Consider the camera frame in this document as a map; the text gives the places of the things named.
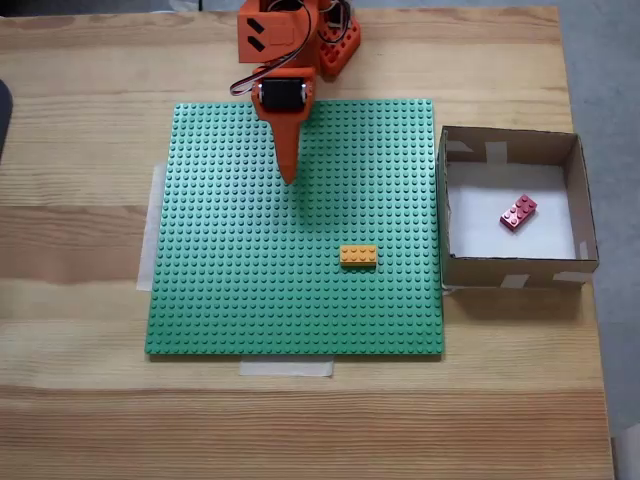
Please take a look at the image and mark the red lego block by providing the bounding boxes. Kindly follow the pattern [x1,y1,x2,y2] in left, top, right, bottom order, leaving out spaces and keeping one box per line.
[499,193,541,235]

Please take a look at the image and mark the yellow lego block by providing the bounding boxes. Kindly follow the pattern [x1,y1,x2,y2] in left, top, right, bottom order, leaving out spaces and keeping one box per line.
[339,244,379,270]

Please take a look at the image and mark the green lego baseplate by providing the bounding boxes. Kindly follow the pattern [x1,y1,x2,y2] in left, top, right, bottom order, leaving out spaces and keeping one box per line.
[143,98,446,361]

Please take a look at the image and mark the open cardboard box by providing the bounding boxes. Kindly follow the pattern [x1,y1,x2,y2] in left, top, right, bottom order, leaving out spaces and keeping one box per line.
[435,124,600,296]

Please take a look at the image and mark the masking tape strip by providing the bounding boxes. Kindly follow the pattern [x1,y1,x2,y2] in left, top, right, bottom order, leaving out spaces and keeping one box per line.
[135,160,169,292]
[238,358,335,379]

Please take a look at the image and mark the white paper sheet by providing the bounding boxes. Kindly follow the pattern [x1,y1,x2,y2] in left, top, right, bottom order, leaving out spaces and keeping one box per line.
[444,163,578,260]

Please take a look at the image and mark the black rounded object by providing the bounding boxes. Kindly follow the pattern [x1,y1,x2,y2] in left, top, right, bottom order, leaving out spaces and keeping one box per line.
[0,78,15,166]

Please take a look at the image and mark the striped gripper servo cable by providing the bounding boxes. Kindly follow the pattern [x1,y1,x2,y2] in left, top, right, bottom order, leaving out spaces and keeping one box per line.
[229,0,312,99]

